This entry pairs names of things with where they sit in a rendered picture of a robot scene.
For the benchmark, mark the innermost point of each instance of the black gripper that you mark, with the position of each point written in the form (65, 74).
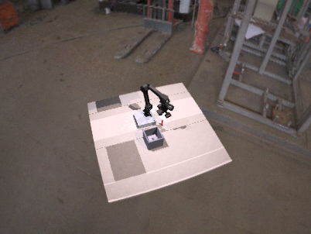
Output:
(168, 114)

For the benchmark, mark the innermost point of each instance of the pale pink plate with hole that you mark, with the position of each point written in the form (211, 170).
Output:
(151, 138)

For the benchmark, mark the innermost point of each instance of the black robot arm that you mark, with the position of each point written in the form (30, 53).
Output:
(164, 100)

